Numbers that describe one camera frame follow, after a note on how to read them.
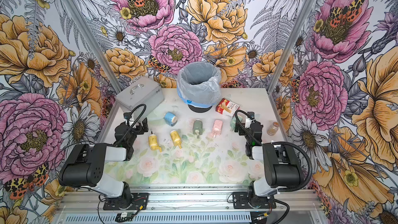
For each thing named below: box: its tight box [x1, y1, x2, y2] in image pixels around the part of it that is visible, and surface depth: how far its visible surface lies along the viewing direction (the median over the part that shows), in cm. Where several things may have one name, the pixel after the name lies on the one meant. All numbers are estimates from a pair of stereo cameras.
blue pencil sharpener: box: [163, 111, 178, 127], surface depth 99 cm
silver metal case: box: [114, 76, 165, 121], surface depth 102 cm
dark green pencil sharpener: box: [192, 118, 204, 136], surface depth 96 cm
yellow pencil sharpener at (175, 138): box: [169, 130, 182, 149], surface depth 90 cm
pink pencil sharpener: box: [211, 119, 224, 138], surface depth 96 cm
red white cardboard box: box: [215, 98, 240, 119], surface depth 109 cm
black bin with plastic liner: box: [176, 61, 222, 114], surface depth 99 cm
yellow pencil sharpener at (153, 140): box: [148, 133, 163, 152], surface depth 89 cm
